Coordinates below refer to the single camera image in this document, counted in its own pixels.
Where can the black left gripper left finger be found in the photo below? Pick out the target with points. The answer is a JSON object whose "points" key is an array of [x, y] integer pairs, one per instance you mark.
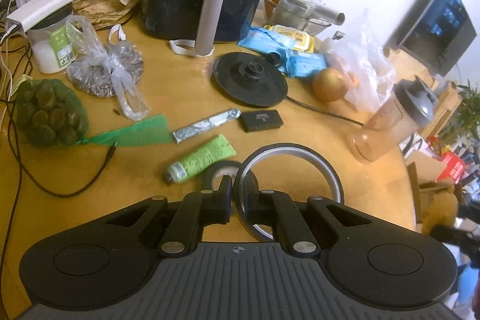
{"points": [[187, 218]]}

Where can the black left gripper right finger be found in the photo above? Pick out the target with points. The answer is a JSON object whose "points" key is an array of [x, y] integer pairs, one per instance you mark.
{"points": [[292, 223]]}

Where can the black tape roll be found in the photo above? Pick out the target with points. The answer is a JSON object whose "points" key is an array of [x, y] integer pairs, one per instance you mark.
{"points": [[217, 171]]}

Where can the green cream tube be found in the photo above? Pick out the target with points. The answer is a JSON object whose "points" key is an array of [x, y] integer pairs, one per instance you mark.
{"points": [[206, 155]]}

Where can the silver foil stick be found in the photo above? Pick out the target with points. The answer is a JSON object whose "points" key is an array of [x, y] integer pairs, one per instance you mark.
{"points": [[205, 125]]}

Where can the small black box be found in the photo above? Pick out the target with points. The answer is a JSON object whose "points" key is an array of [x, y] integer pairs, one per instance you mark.
{"points": [[260, 120]]}

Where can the black kettle base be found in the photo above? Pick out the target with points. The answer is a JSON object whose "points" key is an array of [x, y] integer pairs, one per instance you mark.
{"points": [[249, 79]]}

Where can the yellow onion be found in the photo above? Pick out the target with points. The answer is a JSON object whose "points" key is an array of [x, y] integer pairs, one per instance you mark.
{"points": [[329, 85]]}

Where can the blue wet wipes pack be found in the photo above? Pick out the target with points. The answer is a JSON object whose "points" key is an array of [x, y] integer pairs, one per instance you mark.
{"points": [[293, 63]]}

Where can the yellow wipes pack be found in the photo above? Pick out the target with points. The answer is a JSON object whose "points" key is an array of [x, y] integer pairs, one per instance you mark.
{"points": [[303, 41]]}

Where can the clear bag of seeds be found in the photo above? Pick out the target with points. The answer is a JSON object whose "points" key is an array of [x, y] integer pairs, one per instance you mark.
{"points": [[105, 70]]}

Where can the clear shaker bottle grey lid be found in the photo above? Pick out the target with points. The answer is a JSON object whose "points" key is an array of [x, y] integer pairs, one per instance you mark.
{"points": [[409, 108]]}

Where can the white plastic bag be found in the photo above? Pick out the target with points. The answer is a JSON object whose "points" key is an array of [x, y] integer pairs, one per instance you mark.
{"points": [[359, 57]]}

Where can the green net bag of limes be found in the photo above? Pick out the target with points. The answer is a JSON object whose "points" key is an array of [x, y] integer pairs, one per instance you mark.
{"points": [[49, 114]]}

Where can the silver foil roll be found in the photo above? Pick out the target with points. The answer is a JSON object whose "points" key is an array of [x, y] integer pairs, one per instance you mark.
{"points": [[322, 10]]}

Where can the white jar with green label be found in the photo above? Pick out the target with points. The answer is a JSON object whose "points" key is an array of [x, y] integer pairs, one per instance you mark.
{"points": [[51, 47]]}

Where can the brown paper bag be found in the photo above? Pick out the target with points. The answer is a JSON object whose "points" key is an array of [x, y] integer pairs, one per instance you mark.
{"points": [[104, 14]]}

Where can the monitor screen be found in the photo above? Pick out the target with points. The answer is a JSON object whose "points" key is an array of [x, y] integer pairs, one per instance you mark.
{"points": [[436, 33]]}

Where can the white power strip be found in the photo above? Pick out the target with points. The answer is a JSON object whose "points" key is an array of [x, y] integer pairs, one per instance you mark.
{"points": [[34, 12]]}

